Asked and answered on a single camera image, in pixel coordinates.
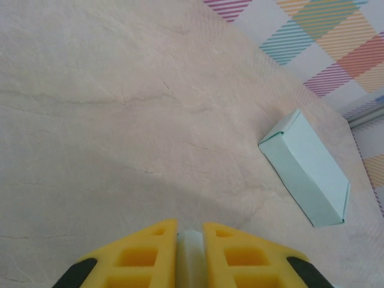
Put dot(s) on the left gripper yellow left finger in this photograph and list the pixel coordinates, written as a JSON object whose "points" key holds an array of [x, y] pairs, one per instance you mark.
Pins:
{"points": [[135, 258]]}

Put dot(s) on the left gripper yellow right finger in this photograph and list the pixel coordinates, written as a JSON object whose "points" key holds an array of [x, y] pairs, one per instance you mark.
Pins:
{"points": [[246, 258]]}

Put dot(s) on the teal paper box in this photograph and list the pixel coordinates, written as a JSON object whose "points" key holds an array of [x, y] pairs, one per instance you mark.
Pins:
{"points": [[190, 258], [306, 168]]}

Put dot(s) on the right aluminium corner post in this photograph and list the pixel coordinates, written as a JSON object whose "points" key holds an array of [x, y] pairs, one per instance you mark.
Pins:
{"points": [[369, 115]]}

